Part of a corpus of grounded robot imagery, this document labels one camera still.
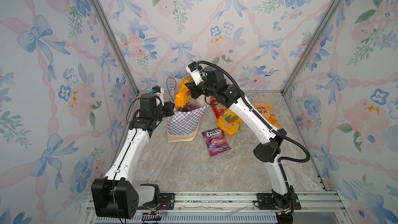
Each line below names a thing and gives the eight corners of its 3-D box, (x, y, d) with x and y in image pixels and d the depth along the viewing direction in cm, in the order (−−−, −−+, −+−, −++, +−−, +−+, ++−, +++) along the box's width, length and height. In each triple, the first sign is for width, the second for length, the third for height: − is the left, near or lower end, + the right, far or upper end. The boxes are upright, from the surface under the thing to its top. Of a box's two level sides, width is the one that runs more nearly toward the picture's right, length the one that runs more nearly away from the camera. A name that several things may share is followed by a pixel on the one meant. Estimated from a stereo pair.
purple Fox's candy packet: (210, 157, 90) (210, 155, 88) (201, 133, 99) (201, 131, 97) (230, 150, 93) (231, 148, 90) (220, 128, 102) (220, 126, 100)
